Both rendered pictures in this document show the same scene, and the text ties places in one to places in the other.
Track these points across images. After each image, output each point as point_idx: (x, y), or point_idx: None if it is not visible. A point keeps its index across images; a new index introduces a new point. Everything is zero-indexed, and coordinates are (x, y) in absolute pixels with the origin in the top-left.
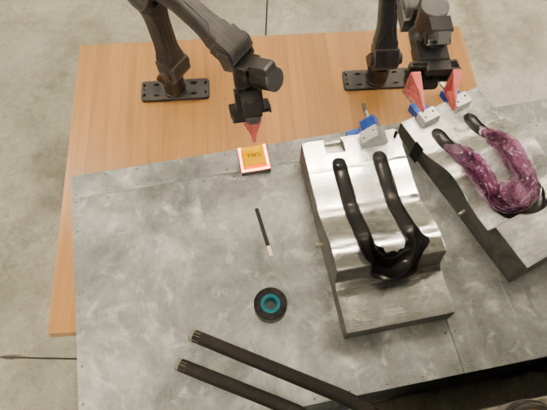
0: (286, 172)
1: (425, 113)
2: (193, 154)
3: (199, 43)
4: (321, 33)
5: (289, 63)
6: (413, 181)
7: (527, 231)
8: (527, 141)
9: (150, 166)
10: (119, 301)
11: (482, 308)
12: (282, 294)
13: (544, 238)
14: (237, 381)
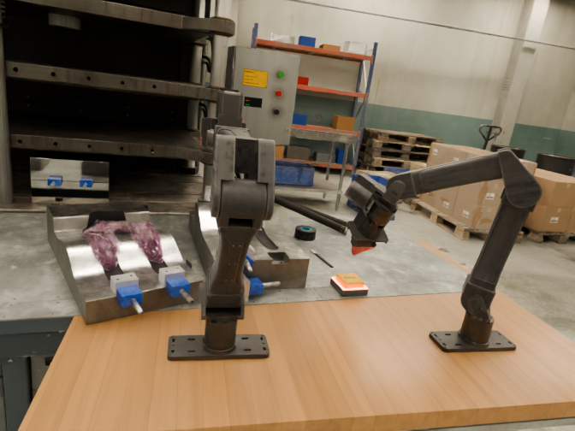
0: (314, 282)
1: (176, 270)
2: (407, 297)
3: (500, 398)
4: (313, 417)
5: (349, 370)
6: (204, 239)
7: (125, 208)
8: (75, 241)
9: (437, 291)
10: (398, 245)
11: (163, 227)
12: (299, 230)
13: (114, 205)
14: (315, 212)
